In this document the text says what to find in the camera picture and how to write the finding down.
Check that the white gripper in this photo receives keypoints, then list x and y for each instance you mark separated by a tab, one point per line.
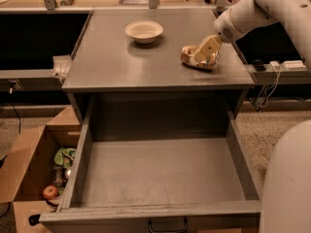
224	28

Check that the crushed orange soda can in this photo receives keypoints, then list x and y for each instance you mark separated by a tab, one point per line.
187	58

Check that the grey metal cabinet counter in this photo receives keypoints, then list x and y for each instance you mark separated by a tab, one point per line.
148	82

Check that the open grey top drawer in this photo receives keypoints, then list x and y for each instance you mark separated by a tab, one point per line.
127	172

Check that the white paper bowl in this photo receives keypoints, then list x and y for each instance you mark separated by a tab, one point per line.
143	31

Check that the white power strip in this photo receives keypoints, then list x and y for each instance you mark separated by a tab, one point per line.
290	65

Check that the green snack bag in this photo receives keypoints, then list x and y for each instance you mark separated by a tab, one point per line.
64	157

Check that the brown snack packet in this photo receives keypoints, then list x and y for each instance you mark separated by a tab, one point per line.
58	176

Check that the red apple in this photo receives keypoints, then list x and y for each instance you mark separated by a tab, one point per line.
50	192

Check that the brown cardboard box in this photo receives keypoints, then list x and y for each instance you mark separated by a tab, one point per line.
28	168

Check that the white plastic bracket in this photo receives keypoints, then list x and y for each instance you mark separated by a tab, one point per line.
61	66

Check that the black drawer handle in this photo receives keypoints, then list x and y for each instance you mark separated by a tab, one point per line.
168	225

